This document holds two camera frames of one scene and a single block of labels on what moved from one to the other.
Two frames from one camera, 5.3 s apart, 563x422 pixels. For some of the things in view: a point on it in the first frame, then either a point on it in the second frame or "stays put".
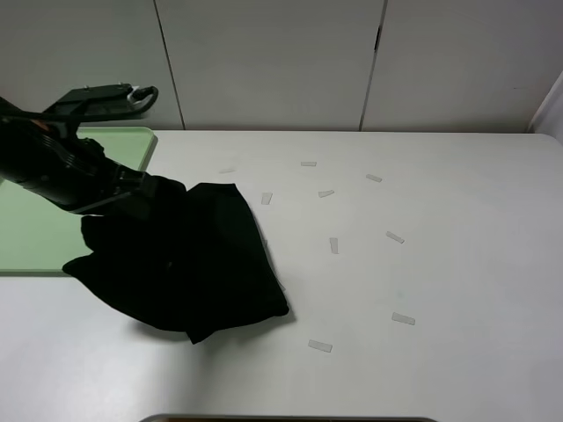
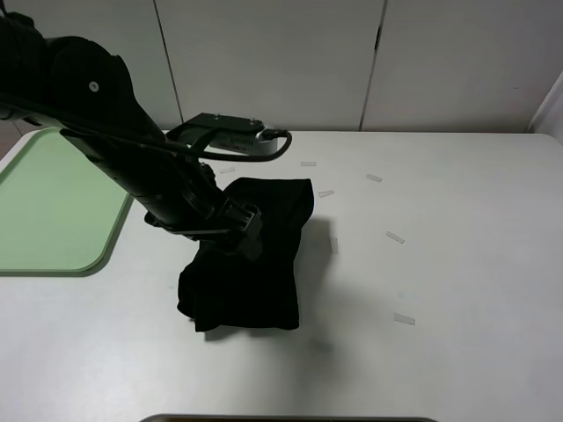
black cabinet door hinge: [377, 38] stays put
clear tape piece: [322, 194] stays put
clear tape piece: [334, 247] stays put
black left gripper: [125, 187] → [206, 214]
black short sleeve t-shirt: [195, 261] → [223, 290]
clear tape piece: [394, 236] stays put
